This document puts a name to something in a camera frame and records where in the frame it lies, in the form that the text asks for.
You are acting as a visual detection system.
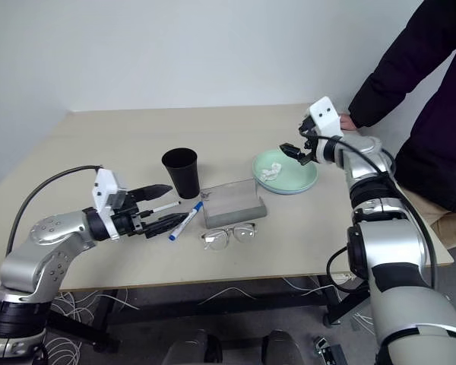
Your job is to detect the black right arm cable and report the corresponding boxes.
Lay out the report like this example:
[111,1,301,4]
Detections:
[302,129,442,292]

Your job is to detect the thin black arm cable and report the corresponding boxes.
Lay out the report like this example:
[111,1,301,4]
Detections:
[325,246,370,296]

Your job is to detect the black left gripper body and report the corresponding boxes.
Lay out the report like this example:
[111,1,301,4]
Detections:
[112,189,154,240]

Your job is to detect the person's black jacket torso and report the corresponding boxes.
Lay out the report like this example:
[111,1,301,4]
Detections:
[394,47,456,217]

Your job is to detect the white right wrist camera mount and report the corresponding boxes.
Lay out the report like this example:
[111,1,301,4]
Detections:
[308,96,345,165]

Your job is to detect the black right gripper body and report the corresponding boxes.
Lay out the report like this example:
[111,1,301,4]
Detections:
[301,127,321,165]

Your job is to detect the clear-framed eyeglasses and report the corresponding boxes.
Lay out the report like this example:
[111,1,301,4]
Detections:
[200,223,259,252]

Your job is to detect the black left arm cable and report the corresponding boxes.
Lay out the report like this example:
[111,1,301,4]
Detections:
[6,164,104,256]

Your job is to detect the black metal table frame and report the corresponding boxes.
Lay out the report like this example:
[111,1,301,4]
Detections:
[47,274,370,355]

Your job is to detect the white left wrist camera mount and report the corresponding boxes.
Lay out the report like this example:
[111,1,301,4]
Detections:
[90,169,131,241]

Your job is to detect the light blue plate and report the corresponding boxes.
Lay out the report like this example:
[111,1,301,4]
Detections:
[255,175,319,196]

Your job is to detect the thin white black-tipped marker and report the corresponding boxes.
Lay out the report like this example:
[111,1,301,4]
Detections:
[141,201,182,218]

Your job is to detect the light green plate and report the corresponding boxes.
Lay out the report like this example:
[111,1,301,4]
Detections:
[251,148,319,192]

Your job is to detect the dark rounded shape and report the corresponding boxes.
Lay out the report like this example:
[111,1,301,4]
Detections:
[261,329,306,365]

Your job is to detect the grey open glasses case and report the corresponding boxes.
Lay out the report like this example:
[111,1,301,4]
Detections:
[200,178,268,230]

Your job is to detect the white loose floor cable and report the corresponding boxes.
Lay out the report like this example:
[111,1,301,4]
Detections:
[197,286,256,306]
[282,276,330,298]
[350,303,378,338]

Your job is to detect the white marker with blue cap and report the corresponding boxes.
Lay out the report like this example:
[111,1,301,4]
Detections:
[168,202,204,243]

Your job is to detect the crumpled white tissue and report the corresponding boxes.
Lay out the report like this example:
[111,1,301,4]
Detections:
[260,162,283,182]

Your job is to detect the white cable bundle on floor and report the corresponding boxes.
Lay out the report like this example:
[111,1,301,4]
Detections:
[44,287,141,365]

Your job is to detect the black floor pedal device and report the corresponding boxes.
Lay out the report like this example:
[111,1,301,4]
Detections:
[312,335,353,365]

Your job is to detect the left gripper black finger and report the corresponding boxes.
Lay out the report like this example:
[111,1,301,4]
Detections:
[144,213,188,240]
[130,184,175,204]

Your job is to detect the person's beige trousers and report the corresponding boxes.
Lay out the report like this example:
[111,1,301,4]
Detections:
[397,185,456,251]

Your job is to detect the person's bare hand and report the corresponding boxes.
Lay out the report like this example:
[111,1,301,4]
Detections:
[339,113,360,132]

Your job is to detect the black plastic cup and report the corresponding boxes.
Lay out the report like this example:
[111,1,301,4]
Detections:
[161,148,200,200]

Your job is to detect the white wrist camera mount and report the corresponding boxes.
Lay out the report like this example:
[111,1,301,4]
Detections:
[308,96,345,165]
[90,169,131,241]

